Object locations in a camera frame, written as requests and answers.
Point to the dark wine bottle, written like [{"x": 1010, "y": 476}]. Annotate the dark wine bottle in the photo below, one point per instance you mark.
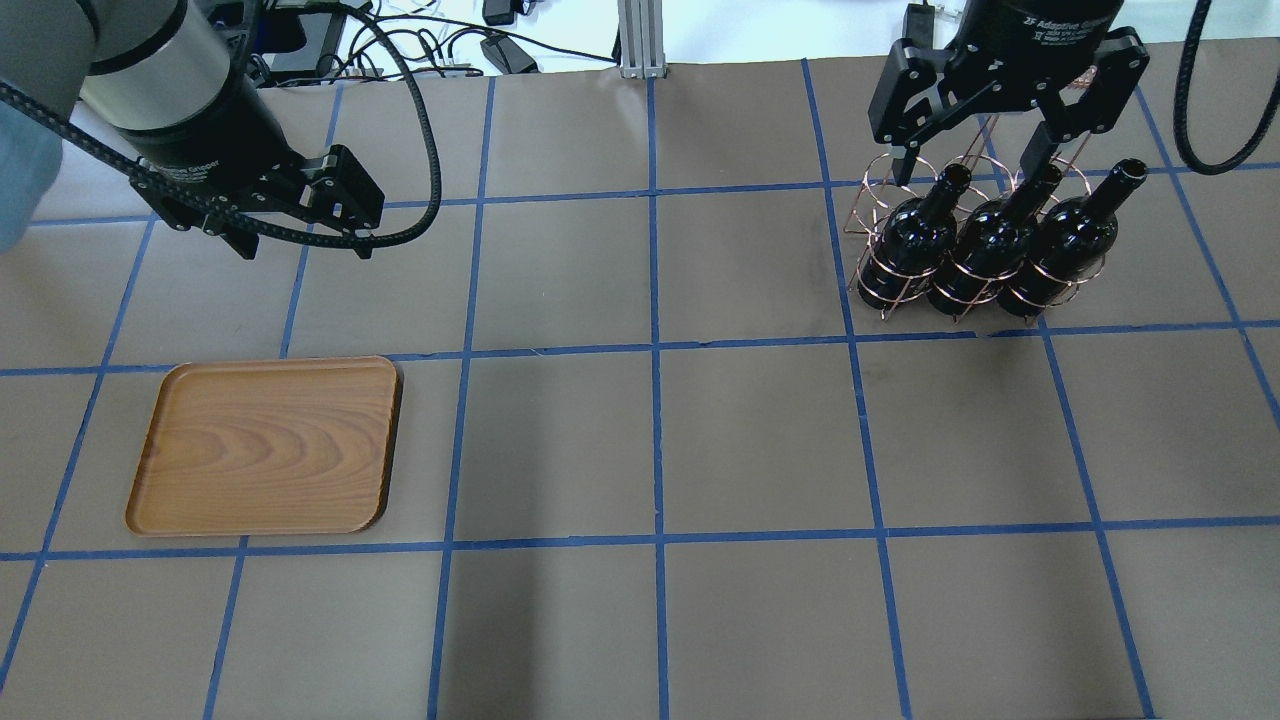
[
  {"x": 991, "y": 246},
  {"x": 1073, "y": 236},
  {"x": 913, "y": 243}
]

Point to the black power adapter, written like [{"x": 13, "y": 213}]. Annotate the black power adapter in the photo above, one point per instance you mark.
[{"x": 507, "y": 57}]

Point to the wooden tray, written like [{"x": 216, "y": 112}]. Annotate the wooden tray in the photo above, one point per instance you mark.
[{"x": 268, "y": 448}]

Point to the copper wire bottle basket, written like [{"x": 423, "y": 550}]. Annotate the copper wire bottle basket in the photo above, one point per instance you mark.
[{"x": 879, "y": 195}]

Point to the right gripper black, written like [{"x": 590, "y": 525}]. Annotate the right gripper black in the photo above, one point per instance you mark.
[{"x": 1030, "y": 38}]

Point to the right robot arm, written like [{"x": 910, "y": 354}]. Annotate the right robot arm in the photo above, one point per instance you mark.
[{"x": 1064, "y": 21}]

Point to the aluminium frame post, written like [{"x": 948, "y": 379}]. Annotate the aluminium frame post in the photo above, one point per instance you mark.
[{"x": 640, "y": 32}]

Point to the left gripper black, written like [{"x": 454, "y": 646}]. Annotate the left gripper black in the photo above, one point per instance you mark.
[{"x": 222, "y": 146}]

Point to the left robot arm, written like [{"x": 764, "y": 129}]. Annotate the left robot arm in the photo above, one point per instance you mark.
[{"x": 153, "y": 89}]

